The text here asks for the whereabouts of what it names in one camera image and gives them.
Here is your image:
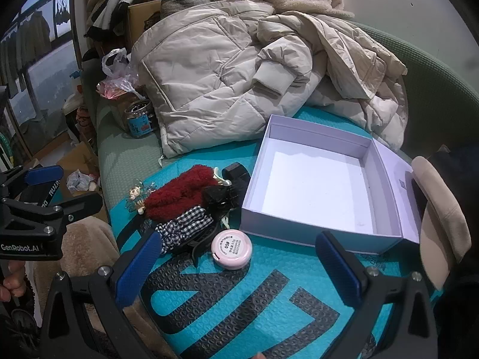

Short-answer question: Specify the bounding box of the teal bubble mailer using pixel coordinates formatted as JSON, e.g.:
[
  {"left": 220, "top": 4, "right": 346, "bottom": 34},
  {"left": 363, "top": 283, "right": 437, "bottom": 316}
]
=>
[{"left": 107, "top": 105, "right": 442, "bottom": 359}]

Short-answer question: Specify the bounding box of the jar with blue label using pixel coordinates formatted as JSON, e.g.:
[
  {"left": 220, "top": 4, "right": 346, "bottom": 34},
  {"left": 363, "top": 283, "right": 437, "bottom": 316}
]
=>
[{"left": 125, "top": 99, "right": 158, "bottom": 139}]

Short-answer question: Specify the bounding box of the dark navy garment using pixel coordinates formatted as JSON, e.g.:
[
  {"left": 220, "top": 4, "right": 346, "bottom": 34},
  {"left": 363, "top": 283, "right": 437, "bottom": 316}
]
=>
[{"left": 427, "top": 145, "right": 479, "bottom": 359}]

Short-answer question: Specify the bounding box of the black hair claw clip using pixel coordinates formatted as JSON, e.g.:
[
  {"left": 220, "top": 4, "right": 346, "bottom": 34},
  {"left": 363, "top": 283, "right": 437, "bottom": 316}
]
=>
[{"left": 170, "top": 213, "right": 231, "bottom": 268}]

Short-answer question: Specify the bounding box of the person's left hand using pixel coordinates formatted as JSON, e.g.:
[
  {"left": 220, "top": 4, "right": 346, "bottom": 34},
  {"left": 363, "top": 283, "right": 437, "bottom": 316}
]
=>
[{"left": 0, "top": 261, "right": 28, "bottom": 303}]

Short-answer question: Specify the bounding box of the dark brown fuzzy hair clip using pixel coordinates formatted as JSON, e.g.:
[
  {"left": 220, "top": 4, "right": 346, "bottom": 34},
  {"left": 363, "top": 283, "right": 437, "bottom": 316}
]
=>
[{"left": 222, "top": 162, "right": 251, "bottom": 191}]

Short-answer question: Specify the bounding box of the lavender cardboard box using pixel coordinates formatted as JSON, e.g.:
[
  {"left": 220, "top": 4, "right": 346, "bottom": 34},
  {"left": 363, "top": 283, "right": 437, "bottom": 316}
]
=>
[{"left": 239, "top": 114, "right": 423, "bottom": 255}]

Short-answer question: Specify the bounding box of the beige cap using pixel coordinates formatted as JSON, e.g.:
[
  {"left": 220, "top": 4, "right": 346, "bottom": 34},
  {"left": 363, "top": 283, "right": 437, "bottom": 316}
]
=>
[{"left": 412, "top": 156, "right": 472, "bottom": 290}]

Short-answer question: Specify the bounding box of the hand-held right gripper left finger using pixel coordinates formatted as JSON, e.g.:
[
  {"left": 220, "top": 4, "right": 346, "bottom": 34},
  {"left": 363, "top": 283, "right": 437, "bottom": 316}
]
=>
[{"left": 39, "top": 230, "right": 163, "bottom": 359}]

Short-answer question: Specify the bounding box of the doll hair clip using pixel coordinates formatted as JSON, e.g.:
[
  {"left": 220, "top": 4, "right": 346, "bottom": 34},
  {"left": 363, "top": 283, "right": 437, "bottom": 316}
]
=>
[{"left": 125, "top": 180, "right": 158, "bottom": 215}]

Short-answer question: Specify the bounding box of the window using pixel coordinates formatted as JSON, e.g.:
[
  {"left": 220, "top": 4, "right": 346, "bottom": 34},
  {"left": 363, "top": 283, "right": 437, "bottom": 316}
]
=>
[{"left": 0, "top": 0, "right": 81, "bottom": 165}]

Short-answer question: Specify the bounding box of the black lace bow clip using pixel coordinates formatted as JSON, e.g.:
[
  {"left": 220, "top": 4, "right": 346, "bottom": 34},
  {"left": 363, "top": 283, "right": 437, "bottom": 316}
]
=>
[{"left": 202, "top": 179, "right": 244, "bottom": 214}]

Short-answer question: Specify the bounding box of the red fuzzy scrunchie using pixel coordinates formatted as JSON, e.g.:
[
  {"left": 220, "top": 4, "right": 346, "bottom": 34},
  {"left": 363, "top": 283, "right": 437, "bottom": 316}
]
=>
[{"left": 144, "top": 165, "right": 219, "bottom": 220}]

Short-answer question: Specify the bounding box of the pink round compact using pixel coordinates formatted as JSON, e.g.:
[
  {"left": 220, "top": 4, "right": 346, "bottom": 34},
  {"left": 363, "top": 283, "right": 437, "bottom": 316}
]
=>
[{"left": 210, "top": 229, "right": 252, "bottom": 270}]

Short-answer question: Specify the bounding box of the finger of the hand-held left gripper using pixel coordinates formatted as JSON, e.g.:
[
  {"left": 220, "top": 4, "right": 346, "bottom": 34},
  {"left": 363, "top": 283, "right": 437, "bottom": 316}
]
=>
[
  {"left": 0, "top": 165, "right": 65, "bottom": 199},
  {"left": 0, "top": 192, "right": 104, "bottom": 241}
]

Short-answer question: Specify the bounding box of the green sofa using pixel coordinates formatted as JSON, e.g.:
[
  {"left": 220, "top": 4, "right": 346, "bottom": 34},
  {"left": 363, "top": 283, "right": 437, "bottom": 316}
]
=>
[{"left": 80, "top": 20, "right": 479, "bottom": 225}]

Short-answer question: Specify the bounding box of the crumpled white paper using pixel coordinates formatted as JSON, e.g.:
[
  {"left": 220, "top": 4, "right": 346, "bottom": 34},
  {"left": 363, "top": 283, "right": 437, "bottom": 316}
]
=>
[{"left": 66, "top": 169, "right": 100, "bottom": 193}]

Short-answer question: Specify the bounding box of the black white checkered scrunchie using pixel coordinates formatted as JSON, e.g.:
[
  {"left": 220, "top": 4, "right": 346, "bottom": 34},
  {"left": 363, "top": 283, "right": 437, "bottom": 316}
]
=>
[{"left": 155, "top": 206, "right": 214, "bottom": 253}]

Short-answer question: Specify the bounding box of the grey knit garment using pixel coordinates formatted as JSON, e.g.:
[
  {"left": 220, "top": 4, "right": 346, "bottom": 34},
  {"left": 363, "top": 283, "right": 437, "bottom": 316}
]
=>
[{"left": 160, "top": 0, "right": 211, "bottom": 20}]

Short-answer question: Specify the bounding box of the beige fleece cloth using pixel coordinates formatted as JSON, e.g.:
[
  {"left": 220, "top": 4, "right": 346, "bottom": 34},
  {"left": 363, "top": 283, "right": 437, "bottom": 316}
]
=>
[{"left": 26, "top": 219, "right": 180, "bottom": 359}]

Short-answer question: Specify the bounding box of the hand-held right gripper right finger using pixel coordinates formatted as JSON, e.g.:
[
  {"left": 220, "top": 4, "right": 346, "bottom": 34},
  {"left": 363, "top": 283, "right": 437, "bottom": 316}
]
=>
[{"left": 315, "top": 231, "right": 438, "bottom": 359}]

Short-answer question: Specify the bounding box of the beige puffer jacket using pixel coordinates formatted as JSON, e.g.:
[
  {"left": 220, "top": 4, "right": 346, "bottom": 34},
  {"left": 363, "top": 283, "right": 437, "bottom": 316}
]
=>
[{"left": 131, "top": 0, "right": 410, "bottom": 159}]

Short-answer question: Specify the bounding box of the clear plastic bag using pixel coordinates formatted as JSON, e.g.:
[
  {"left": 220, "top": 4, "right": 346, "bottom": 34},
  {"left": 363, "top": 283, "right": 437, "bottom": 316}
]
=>
[{"left": 96, "top": 48, "right": 145, "bottom": 100}]

